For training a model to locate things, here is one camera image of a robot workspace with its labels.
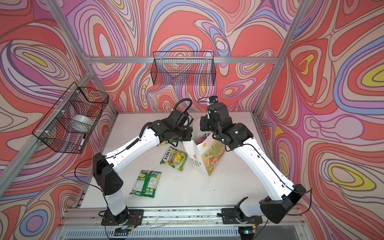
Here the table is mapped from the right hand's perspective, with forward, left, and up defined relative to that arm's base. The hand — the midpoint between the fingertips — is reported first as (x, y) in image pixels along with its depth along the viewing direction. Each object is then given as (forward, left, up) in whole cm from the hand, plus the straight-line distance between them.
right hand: (205, 121), depth 70 cm
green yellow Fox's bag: (-4, +18, -30) cm, 35 cm away
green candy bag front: (-18, +33, -30) cm, 49 cm away
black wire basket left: (+2, +69, -3) cm, 69 cm away
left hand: (+1, +6, -11) cm, 12 cm away
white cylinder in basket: (+1, +59, 0) cm, 59 cm away
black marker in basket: (-4, +62, -8) cm, 62 cm away
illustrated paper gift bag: (-10, +1, -11) cm, 15 cm away
